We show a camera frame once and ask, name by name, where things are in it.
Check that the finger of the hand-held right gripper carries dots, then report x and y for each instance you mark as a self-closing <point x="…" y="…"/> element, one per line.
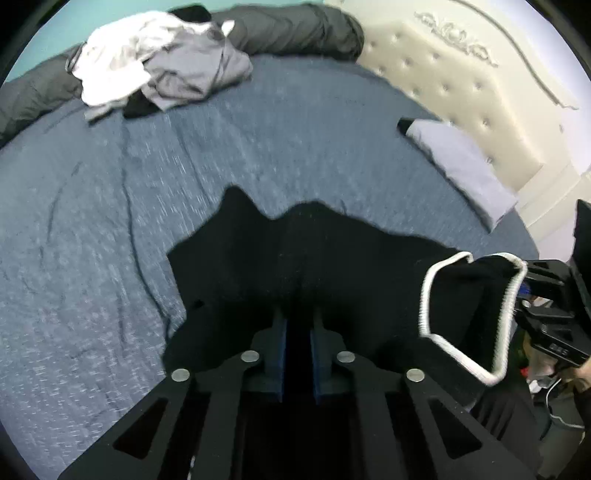
<point x="549" y="314"/>
<point x="551" y="273"/>

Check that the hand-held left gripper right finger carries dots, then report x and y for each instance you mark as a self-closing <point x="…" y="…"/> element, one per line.
<point x="317" y="360"/>

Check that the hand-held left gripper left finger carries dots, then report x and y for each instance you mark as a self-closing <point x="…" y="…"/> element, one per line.
<point x="278" y="355"/>

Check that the black shirt with white trim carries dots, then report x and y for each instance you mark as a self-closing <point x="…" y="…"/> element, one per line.
<point x="323" y="258"/>

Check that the person's right hand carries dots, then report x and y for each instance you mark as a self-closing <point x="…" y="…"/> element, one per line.
<point x="582" y="377"/>

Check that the folded pale cloth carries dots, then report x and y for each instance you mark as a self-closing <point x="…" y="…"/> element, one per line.
<point x="461" y="161"/>

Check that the folded black cloth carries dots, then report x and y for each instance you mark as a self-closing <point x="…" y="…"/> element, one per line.
<point x="405" y="125"/>

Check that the blue speckled bedspread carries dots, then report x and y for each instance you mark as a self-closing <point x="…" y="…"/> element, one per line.
<point x="231" y="147"/>

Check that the cream tufted headboard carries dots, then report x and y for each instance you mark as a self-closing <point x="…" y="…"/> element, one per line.
<point x="461" y="78"/>

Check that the black garment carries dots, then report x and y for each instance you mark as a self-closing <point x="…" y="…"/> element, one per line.
<point x="138" y="107"/>
<point x="191" y="13"/>

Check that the grey garment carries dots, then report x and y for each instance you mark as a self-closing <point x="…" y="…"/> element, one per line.
<point x="194" y="69"/>

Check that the dark grey duvet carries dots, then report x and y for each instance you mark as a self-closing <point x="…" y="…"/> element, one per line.
<point x="295" y="32"/>

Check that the white garment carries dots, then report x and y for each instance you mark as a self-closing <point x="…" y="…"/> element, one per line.
<point x="115" y="69"/>

